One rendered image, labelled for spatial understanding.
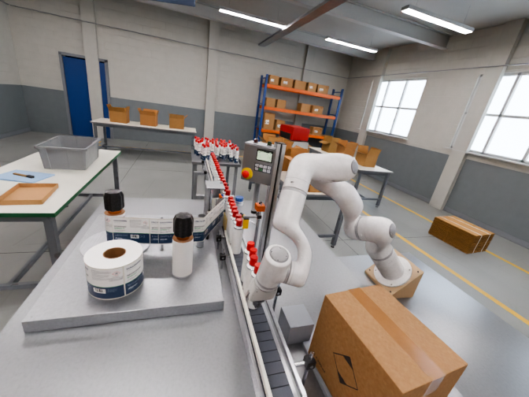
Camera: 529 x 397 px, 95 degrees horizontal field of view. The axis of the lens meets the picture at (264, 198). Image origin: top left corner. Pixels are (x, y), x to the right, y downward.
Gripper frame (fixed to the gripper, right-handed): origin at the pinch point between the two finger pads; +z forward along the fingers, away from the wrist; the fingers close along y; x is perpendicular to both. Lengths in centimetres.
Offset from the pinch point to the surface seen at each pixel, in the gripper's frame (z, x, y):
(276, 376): -2.3, 25.0, -0.8
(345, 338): -22.2, 23.0, -17.0
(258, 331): 3.4, 9.3, 0.6
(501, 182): 75, -207, -538
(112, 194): -4, -55, 60
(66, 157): 69, -188, 135
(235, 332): 9.6, 6.6, 7.8
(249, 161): -26, -58, -2
